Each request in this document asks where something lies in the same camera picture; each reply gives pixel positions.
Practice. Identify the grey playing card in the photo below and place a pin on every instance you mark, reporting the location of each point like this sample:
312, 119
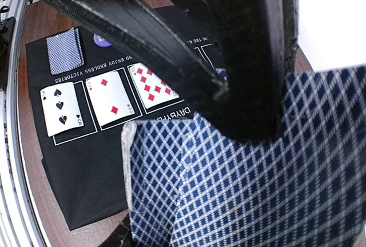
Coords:
64, 51

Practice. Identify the two of diamonds card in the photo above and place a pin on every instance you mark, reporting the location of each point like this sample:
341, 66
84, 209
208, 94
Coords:
108, 97

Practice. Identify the deck of grey cards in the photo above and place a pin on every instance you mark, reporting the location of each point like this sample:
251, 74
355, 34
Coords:
189, 185

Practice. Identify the black poker mat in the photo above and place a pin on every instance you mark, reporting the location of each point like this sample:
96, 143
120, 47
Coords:
83, 165

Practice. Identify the purple small blind button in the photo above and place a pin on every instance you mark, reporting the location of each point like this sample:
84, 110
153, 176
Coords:
101, 42

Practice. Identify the ten of diamonds card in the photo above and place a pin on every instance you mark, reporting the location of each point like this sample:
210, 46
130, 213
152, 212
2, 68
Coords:
152, 90

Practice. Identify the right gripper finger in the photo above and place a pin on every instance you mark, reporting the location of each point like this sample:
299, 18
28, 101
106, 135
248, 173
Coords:
123, 233

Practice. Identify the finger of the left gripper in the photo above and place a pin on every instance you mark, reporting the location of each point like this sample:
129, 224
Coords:
133, 27
258, 40

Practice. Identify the three of spades card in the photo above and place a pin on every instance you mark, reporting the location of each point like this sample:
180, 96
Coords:
60, 108

